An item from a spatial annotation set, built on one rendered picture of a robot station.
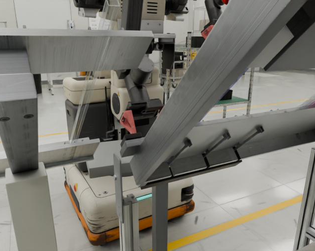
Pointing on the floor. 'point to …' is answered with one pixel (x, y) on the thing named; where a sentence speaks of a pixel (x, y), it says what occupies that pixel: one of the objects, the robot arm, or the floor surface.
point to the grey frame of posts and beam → (130, 243)
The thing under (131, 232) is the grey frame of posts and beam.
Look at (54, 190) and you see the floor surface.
